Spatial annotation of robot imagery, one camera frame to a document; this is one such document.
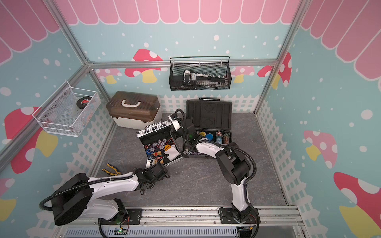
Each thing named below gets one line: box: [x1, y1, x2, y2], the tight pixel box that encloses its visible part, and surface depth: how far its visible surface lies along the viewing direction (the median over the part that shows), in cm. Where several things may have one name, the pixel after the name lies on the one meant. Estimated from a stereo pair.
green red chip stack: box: [223, 132, 231, 145], surface depth 102 cm
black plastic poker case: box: [181, 97, 233, 159], surface depth 108 cm
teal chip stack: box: [215, 131, 223, 144], surface depth 102 cm
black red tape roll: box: [76, 96, 93, 110], surface depth 81 cm
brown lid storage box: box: [105, 91, 163, 129], surface depth 101 cm
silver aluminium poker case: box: [135, 119, 184, 168], surface depth 96 cm
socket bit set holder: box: [182, 69, 229, 88], surface depth 91 cm
